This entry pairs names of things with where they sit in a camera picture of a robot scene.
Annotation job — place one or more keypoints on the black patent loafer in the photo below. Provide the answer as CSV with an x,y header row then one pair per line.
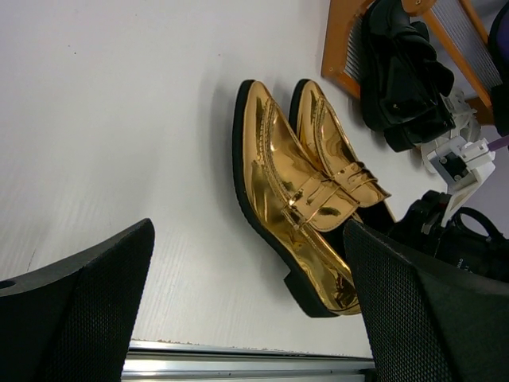
x,y
402,93

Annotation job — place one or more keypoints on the purple loafer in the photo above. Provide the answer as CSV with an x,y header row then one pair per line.
x,y
498,49

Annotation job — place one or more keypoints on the aluminium mounting rail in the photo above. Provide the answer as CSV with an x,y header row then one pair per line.
x,y
159,361

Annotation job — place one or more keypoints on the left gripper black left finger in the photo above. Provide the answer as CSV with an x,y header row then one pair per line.
x,y
73,319

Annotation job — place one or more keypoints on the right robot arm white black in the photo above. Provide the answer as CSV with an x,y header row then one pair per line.
x,y
469,241

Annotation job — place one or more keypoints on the orange wooden shoe shelf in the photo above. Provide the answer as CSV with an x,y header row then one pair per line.
x,y
454,23

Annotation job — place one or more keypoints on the gold loafer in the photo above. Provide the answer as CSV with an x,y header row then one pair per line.
x,y
293,206
319,131

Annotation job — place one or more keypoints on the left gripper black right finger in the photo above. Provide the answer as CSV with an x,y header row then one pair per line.
x,y
426,320

